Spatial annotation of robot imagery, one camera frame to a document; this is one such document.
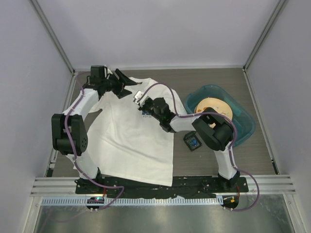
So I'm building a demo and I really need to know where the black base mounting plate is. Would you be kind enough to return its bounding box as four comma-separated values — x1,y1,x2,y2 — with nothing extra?
75,176,249,199

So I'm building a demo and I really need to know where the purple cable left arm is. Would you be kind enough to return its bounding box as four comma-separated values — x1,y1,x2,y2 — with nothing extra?
64,72,124,211

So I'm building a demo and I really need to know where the dark blue round brooch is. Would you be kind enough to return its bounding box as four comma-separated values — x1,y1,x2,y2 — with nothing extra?
189,138,198,148

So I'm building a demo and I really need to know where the white t-shirt flower print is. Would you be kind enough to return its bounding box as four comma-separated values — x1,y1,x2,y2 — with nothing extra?
85,92,174,186

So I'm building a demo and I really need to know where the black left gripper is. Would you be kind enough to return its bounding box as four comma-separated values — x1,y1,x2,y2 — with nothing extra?
101,69,137,99

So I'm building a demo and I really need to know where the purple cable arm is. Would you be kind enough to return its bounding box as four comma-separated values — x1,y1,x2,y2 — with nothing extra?
139,82,260,211
64,72,124,211

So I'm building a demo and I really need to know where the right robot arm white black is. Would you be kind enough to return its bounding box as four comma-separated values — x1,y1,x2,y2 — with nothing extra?
134,96,240,192

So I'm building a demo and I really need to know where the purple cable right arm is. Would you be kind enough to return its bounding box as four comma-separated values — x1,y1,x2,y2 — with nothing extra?
139,82,260,211

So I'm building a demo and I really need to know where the aluminium frame rail front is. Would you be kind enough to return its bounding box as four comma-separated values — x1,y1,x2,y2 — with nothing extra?
30,174,296,196

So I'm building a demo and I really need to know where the beige plate with bird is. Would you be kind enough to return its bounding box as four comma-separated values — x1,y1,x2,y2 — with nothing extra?
194,98,233,120

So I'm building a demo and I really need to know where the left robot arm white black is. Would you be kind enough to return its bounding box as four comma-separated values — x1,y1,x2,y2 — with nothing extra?
52,66,137,194

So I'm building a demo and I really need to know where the white slotted cable duct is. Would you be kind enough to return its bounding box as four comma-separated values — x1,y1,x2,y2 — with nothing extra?
41,196,223,206

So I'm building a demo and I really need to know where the teal plastic basin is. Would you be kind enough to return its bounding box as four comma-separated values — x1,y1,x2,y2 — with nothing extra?
184,84,256,147

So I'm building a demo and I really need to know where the black frame box right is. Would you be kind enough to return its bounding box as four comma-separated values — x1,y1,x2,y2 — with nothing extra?
183,131,202,151

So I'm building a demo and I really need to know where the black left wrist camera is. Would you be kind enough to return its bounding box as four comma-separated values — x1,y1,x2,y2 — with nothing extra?
89,65,107,84

